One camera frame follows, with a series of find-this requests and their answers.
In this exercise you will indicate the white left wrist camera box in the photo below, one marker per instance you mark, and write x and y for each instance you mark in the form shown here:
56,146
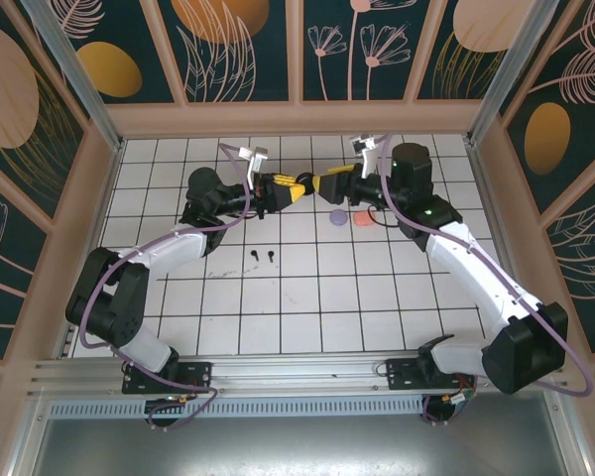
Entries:
255,161

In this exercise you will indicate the grey metal sheet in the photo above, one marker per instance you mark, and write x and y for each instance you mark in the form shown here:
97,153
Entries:
297,446

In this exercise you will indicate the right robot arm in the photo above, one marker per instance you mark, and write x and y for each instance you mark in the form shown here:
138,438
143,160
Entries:
466,268

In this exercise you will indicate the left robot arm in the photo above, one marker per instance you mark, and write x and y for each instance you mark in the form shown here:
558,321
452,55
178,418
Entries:
168,253

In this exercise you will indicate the purple round charging case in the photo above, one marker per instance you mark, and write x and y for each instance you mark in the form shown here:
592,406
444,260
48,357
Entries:
338,217

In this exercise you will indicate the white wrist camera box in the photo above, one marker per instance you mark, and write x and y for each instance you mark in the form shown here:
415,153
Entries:
366,151
255,161

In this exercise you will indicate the aluminium frame post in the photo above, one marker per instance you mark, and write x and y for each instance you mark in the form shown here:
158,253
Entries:
513,74
77,74

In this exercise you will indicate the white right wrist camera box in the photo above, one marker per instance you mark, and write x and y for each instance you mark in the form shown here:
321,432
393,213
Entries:
366,151

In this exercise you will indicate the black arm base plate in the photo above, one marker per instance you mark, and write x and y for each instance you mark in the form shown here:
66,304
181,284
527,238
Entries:
198,372
401,372

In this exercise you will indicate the aluminium mounting rail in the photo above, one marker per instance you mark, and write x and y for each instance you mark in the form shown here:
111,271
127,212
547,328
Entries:
297,372

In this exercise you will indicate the coral pink charging case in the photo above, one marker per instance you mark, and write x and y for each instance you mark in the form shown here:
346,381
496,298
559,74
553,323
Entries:
363,219

